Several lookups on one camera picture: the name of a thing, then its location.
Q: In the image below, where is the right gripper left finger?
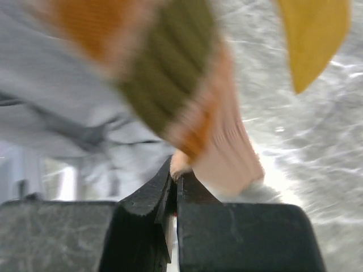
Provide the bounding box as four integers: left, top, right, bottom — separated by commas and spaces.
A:
1, 161, 172, 271

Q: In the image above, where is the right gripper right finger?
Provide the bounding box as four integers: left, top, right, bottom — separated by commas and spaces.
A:
177, 173, 326, 272

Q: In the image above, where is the grey cloth on rack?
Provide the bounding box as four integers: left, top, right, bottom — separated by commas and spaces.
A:
1, 1, 173, 199

